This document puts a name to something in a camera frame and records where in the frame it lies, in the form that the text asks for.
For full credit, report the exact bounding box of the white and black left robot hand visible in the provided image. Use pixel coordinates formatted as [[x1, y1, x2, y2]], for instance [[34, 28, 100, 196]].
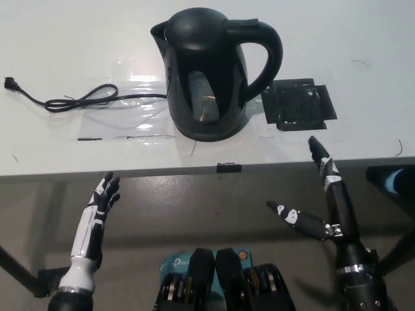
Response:
[[58, 171, 121, 291]]

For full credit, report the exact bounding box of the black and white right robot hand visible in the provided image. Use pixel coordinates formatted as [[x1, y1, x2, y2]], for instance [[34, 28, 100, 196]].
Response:
[[266, 135, 381, 275]]

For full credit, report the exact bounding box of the black electric kettle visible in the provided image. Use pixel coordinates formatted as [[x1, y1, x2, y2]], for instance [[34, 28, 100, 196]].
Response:
[[150, 8, 283, 139]]

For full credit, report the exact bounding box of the round black kettle base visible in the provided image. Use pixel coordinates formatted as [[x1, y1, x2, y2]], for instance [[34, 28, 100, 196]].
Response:
[[173, 124, 248, 143]]

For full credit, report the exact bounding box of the black and blue object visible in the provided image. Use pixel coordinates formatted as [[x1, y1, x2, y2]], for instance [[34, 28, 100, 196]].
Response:
[[366, 165, 415, 196]]

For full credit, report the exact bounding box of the black table leg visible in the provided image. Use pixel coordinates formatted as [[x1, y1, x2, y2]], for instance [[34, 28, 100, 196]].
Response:
[[0, 244, 43, 297], [377, 226, 415, 276]]

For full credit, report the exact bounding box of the teal router box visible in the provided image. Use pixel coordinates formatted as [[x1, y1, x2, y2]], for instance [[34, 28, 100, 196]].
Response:
[[159, 248, 254, 301]]

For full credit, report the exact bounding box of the black tape square patch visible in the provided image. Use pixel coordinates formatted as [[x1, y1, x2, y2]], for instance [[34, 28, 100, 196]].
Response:
[[261, 77, 338, 132]]

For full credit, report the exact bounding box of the clear plastic tape sheet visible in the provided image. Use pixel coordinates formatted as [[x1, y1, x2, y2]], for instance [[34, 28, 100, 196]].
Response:
[[77, 58, 178, 142]]

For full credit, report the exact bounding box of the small black tape tab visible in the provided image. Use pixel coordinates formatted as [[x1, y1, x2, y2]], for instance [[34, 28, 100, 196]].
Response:
[[216, 161, 243, 174]]

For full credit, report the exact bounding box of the black power cord with plug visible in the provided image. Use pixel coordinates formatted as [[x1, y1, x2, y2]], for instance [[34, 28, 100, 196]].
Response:
[[3, 76, 169, 113]]

